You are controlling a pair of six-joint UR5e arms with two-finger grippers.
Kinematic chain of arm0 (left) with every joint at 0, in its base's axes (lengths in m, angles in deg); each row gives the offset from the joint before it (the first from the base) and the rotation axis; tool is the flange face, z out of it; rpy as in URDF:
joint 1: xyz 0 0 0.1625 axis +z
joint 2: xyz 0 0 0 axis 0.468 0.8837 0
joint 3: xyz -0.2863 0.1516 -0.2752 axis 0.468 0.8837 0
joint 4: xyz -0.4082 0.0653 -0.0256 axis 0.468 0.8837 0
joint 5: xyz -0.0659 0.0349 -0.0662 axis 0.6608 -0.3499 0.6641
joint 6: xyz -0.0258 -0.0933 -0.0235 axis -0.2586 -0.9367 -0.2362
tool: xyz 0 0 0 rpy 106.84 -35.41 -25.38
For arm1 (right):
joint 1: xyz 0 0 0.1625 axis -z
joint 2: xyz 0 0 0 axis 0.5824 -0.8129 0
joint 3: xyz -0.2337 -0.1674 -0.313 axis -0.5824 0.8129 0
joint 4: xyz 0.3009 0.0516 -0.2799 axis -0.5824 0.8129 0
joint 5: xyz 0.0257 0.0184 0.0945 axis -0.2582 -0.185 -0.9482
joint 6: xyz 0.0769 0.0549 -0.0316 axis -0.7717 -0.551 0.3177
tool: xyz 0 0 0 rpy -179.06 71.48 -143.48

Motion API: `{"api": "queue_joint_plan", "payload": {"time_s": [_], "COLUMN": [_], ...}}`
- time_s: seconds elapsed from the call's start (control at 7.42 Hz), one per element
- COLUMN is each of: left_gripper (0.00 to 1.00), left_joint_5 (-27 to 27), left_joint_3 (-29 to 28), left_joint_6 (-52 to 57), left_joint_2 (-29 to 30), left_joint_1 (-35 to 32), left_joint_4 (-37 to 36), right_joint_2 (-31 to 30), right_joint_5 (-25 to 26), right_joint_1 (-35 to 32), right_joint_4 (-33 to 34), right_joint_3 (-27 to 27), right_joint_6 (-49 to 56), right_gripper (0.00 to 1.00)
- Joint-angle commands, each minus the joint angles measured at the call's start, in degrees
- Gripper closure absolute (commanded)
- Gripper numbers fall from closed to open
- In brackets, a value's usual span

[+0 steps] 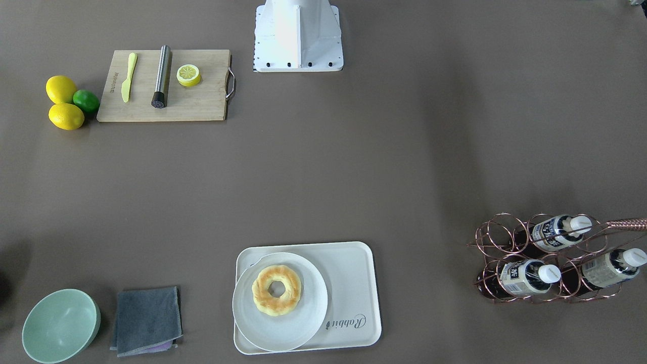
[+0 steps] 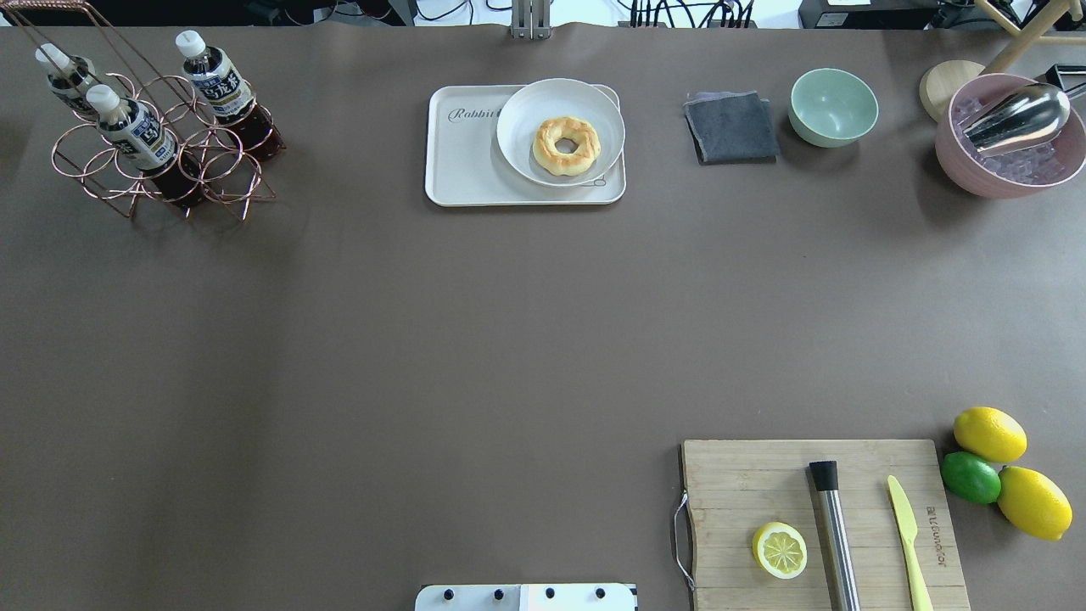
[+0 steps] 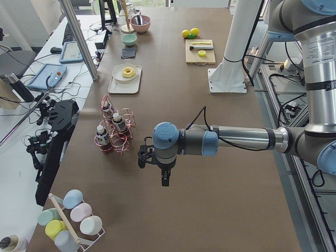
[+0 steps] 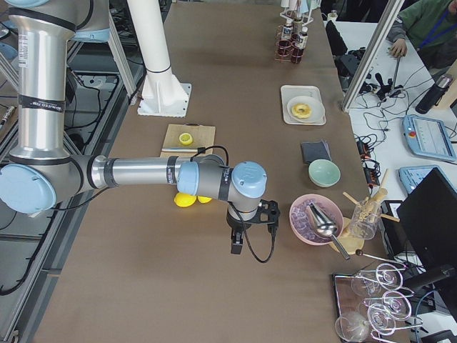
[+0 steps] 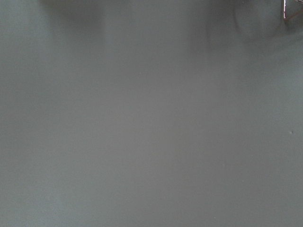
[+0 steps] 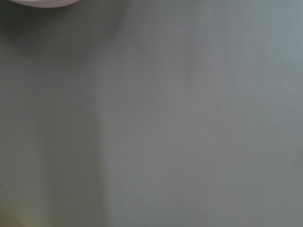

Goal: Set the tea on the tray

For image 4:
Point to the half lemon slice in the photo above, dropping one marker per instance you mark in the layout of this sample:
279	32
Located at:
186	139

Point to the wooden cutting board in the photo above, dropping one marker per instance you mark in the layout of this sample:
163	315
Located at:
203	137

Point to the pink bowl with ice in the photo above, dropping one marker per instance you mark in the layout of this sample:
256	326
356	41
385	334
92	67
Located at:
300	223

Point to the cream serving tray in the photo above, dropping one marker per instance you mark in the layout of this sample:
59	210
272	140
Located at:
288	92

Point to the yellow lemon near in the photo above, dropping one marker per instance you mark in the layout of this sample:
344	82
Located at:
184	200

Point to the wine glass lower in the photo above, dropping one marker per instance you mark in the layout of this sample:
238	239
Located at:
381	321

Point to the metal ice scoop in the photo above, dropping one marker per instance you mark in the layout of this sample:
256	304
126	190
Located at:
323	226

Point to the green ceramic bowl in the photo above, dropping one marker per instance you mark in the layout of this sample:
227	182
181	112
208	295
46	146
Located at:
324	173

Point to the tea bottle white cap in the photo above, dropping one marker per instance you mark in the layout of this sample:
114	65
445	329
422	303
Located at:
285	40

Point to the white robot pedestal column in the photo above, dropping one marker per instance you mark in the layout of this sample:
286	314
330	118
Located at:
162	93

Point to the blue teach pendant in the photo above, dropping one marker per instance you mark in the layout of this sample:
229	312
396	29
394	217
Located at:
428	138
411	176

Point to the wooden mug tree stand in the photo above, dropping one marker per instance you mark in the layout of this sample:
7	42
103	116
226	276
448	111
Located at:
378	197

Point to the metal reacher grabber rod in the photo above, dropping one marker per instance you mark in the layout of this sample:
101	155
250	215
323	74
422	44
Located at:
394	90

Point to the tea bottle in rack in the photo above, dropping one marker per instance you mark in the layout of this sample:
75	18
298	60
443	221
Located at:
299	46
297	27

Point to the wine glass middle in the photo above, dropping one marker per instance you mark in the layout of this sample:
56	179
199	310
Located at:
394	302

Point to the person's hand on table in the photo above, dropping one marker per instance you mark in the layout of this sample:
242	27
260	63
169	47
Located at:
398	48

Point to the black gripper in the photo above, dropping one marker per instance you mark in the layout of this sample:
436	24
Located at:
237	226

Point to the black water bottle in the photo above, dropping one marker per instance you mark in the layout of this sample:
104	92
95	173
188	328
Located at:
434	94

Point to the copper wire bottle rack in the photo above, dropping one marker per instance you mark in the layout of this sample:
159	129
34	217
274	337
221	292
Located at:
277	57

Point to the white wire cup rack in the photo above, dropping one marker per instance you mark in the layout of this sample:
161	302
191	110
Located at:
297	9

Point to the yellow ring donut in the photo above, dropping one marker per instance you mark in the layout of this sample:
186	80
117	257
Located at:
301	111

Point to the wine glass upper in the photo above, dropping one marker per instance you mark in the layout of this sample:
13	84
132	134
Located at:
374	282

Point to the aluminium frame post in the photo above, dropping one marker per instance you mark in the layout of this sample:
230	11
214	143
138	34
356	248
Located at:
386	21

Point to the wine glass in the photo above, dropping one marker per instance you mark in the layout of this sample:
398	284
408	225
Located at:
381	321
394	302
374	282

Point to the grey folded cloth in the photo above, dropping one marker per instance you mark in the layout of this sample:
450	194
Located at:
314	150

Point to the black computer monitor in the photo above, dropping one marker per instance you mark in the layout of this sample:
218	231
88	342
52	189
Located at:
428	217

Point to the yellow lemon far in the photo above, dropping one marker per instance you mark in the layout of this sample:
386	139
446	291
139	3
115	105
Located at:
204	200

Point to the yellow lemon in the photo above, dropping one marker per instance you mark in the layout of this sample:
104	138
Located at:
184	200
204	200

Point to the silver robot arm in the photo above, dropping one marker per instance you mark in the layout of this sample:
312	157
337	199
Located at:
41	173

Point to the person in green jacket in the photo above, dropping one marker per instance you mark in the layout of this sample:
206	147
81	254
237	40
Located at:
430	26

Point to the round stemless glass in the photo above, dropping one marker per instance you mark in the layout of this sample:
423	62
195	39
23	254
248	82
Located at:
352	327

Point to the black mirror tray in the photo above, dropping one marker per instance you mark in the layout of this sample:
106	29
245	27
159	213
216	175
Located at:
345	298

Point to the white round plate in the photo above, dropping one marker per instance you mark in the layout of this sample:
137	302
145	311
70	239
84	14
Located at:
318	110

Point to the clear glass pitcher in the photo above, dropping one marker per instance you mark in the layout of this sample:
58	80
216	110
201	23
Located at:
364	222

